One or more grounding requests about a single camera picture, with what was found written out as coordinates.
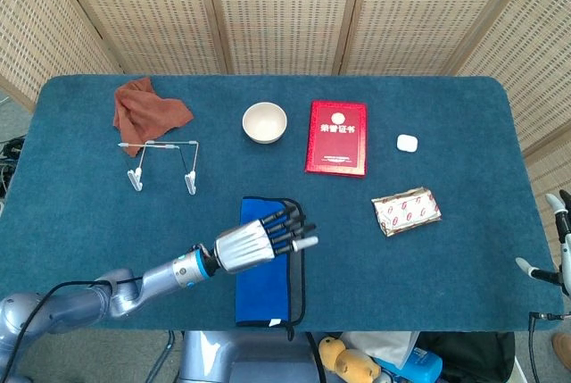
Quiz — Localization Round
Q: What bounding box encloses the black bag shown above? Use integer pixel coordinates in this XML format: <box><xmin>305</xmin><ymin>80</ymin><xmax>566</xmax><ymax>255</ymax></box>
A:
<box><xmin>418</xmin><ymin>331</ymin><xmax>517</xmax><ymax>383</ymax></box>

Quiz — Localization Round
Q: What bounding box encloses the cable bundle on floor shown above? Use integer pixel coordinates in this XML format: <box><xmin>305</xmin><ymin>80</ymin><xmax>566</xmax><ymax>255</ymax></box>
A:
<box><xmin>0</xmin><ymin>136</ymin><xmax>27</xmax><ymax>200</ymax></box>

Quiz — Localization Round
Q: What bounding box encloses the red white snack packet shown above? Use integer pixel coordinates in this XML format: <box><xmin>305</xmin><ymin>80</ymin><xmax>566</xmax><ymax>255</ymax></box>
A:
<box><xmin>371</xmin><ymin>186</ymin><xmax>443</xmax><ymax>238</ymax></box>

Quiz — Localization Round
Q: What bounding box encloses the grey robot torso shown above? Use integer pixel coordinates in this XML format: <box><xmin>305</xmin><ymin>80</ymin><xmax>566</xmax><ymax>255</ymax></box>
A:
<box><xmin>178</xmin><ymin>330</ymin><xmax>327</xmax><ymax>383</ymax></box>

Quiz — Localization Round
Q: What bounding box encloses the blue plastic container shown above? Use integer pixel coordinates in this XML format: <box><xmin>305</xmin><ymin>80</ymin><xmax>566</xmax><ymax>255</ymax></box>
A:
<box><xmin>378</xmin><ymin>346</ymin><xmax>444</xmax><ymax>383</ymax></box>

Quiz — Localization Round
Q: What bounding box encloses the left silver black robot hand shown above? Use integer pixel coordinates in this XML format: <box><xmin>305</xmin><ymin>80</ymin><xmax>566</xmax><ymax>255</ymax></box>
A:
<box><xmin>212</xmin><ymin>204</ymin><xmax>320</xmax><ymax>275</ymax></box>

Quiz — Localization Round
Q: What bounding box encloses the yellow plush toy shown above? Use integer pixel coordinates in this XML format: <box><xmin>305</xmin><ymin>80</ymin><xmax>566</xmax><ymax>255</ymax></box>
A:
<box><xmin>318</xmin><ymin>336</ymin><xmax>382</xmax><ymax>383</ymax></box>

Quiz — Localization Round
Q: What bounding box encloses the metal wire stand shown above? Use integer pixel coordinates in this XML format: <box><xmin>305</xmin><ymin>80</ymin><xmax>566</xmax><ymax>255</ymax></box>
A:
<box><xmin>118</xmin><ymin>138</ymin><xmax>201</xmax><ymax>196</ymax></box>

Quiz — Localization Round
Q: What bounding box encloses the brown crumpled cloth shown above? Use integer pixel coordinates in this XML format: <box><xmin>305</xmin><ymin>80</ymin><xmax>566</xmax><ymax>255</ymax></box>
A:
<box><xmin>112</xmin><ymin>77</ymin><xmax>195</xmax><ymax>146</ymax></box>

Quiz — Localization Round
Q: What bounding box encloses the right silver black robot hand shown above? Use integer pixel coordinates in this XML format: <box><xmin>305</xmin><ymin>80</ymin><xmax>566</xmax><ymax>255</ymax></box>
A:
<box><xmin>516</xmin><ymin>189</ymin><xmax>571</xmax><ymax>297</ymax></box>

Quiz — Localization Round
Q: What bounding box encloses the cream bowl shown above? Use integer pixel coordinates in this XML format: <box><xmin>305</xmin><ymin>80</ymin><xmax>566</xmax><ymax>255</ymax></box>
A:
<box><xmin>242</xmin><ymin>102</ymin><xmax>288</xmax><ymax>145</ymax></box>

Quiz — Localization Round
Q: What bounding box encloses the white earbuds case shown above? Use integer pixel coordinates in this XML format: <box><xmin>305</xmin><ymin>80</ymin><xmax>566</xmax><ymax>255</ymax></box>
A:
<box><xmin>396</xmin><ymin>133</ymin><xmax>419</xmax><ymax>153</ymax></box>

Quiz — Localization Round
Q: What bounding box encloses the red certificate booklet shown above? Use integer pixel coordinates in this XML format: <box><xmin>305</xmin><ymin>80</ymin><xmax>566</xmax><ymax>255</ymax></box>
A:
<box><xmin>304</xmin><ymin>100</ymin><xmax>368</xmax><ymax>179</ymax></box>

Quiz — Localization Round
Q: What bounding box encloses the white plastic bag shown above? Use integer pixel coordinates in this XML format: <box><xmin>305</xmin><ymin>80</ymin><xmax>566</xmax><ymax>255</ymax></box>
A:
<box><xmin>341</xmin><ymin>331</ymin><xmax>421</xmax><ymax>371</ymax></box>

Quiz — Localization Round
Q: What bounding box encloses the teal table carpet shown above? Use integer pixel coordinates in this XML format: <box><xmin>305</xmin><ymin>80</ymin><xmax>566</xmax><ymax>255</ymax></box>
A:
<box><xmin>0</xmin><ymin>73</ymin><xmax>566</xmax><ymax>333</ymax></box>

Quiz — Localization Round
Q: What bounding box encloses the black cable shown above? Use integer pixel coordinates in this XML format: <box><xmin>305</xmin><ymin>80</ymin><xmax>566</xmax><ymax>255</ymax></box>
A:
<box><xmin>0</xmin><ymin>276</ymin><xmax>146</xmax><ymax>383</ymax></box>
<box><xmin>527</xmin><ymin>310</ymin><xmax>571</xmax><ymax>383</ymax></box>
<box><xmin>149</xmin><ymin>330</ymin><xmax>178</xmax><ymax>383</ymax></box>

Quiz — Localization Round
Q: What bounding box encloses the woven bamboo folding screen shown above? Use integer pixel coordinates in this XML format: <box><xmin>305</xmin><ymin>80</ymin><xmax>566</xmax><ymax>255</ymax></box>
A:
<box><xmin>0</xmin><ymin>0</ymin><xmax>571</xmax><ymax>235</ymax></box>

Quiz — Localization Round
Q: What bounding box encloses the grey blue folding cloth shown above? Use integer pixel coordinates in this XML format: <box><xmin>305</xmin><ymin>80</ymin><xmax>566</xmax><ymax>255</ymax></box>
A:
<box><xmin>235</xmin><ymin>196</ymin><xmax>308</xmax><ymax>342</ymax></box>

